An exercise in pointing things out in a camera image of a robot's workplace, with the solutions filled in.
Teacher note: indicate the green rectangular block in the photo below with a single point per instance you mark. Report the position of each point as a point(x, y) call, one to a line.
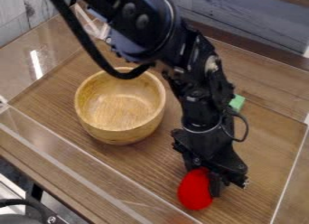
point(237, 102)

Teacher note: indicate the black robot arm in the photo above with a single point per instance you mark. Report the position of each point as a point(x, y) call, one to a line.
point(149, 35)

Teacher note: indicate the clear acrylic corner stand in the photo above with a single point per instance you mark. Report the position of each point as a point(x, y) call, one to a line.
point(94, 26)

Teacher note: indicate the clear acrylic tray wall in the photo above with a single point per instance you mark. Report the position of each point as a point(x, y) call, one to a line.
point(103, 195)

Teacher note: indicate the wooden bowl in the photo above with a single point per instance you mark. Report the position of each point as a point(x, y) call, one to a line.
point(121, 110)

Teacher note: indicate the red plush strawberry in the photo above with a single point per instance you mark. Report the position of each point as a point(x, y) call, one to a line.
point(194, 190)

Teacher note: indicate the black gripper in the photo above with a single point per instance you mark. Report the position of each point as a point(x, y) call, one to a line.
point(209, 150)

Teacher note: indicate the black table leg bracket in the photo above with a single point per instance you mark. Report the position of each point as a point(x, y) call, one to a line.
point(38, 211)

